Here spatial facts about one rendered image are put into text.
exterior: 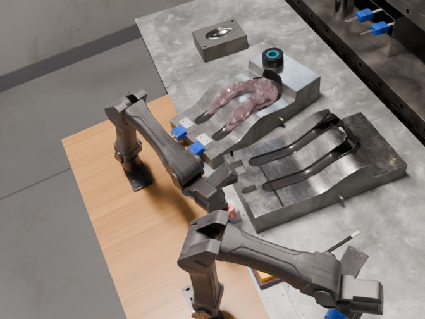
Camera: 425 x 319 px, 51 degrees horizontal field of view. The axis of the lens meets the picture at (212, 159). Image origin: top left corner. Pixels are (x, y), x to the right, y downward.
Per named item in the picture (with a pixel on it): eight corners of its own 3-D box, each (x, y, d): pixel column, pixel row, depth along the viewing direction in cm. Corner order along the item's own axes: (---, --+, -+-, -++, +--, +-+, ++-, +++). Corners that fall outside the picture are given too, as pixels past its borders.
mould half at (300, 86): (213, 169, 152) (209, 148, 143) (172, 130, 167) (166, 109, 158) (319, 99, 167) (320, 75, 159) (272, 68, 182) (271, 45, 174)
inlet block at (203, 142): (183, 171, 149) (181, 161, 145) (176, 162, 152) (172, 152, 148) (214, 150, 153) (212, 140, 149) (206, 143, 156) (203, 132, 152)
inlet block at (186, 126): (166, 153, 156) (163, 143, 152) (159, 145, 159) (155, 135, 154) (197, 134, 160) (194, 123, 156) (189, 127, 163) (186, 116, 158)
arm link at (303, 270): (348, 256, 86) (199, 201, 85) (344, 300, 80) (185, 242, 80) (321, 278, 96) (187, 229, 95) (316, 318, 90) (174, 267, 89)
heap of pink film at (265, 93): (232, 135, 153) (229, 119, 147) (202, 109, 163) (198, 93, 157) (288, 99, 161) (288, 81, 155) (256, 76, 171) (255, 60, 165)
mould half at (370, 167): (257, 233, 133) (253, 208, 123) (226, 172, 150) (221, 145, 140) (404, 176, 139) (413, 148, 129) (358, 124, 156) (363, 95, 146)
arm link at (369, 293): (384, 284, 91) (379, 254, 83) (382, 325, 86) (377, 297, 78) (326, 279, 96) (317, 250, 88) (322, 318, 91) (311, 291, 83)
